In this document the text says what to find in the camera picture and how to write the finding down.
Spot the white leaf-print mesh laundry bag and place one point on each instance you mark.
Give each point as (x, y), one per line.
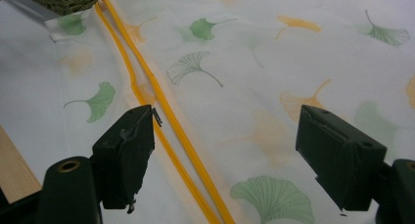
(248, 74)

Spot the white table sheet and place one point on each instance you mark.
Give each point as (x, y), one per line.
(26, 74)

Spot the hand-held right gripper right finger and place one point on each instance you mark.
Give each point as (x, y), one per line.
(339, 158)

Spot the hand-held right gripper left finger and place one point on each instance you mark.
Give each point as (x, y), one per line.
(124, 158)

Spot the wooden table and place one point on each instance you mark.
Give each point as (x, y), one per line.
(16, 171)

